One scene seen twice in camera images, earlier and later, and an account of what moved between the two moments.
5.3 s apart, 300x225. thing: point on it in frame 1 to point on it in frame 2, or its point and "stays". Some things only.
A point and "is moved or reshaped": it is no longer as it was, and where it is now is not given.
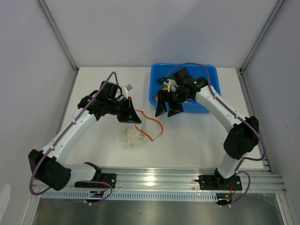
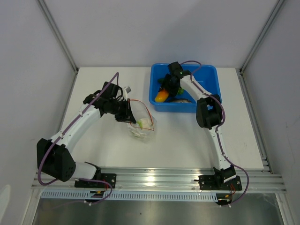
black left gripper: x=130 y=113 stays
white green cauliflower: x=133 y=137 to x=144 y=123
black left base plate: x=110 y=178 stays
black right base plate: x=217 y=182 stays
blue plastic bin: x=162 y=70 stays
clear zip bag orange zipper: x=137 y=134 is moved or reshaped
